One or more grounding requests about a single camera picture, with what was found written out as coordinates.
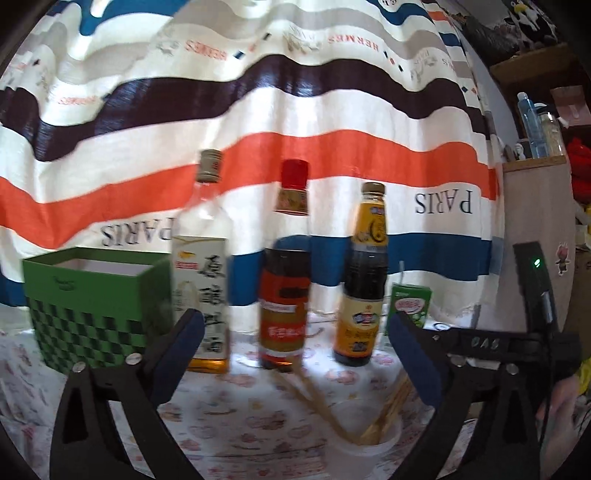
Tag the red cloth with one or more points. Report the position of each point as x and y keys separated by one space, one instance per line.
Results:
x=579 y=166

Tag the black white plush toy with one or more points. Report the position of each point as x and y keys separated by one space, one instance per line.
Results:
x=526 y=23

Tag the bear print cloth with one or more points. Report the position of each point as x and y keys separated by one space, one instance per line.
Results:
x=240 y=415

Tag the striped fabric backdrop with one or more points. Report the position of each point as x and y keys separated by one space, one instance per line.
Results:
x=231 y=115

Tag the person's right hand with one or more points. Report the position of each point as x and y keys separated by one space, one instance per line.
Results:
x=565 y=415

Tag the dark sauce bottle yellow label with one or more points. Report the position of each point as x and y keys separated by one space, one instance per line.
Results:
x=362 y=300

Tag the clear cooking wine bottle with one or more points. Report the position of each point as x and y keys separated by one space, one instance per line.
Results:
x=201 y=277

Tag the cartoon sticker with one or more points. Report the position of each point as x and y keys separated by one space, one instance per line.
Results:
x=563 y=258

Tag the wooden shelf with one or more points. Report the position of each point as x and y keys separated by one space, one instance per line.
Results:
x=531 y=69

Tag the green checkered box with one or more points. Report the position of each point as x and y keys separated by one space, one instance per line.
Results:
x=92 y=323

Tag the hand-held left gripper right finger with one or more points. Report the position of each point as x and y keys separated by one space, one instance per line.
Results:
x=415 y=364

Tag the beige cabinet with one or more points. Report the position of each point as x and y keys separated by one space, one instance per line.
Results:
x=535 y=198

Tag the blue water bottle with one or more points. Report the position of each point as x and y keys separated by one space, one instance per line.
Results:
x=528 y=129

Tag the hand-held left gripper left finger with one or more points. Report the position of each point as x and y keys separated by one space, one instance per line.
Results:
x=180 y=355

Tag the single wooden chopstick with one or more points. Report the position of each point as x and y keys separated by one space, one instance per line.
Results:
x=307 y=404
x=321 y=398

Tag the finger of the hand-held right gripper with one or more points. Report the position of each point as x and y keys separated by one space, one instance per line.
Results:
x=485 y=344

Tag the red cap sauce bottle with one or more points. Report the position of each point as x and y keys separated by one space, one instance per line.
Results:
x=284 y=314

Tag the translucent plastic cup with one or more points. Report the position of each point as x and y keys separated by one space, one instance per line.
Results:
x=390 y=438

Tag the green drink carton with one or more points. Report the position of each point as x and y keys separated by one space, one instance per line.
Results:
x=411 y=304

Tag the clear jar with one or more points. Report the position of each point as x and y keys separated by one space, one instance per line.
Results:
x=551 y=136

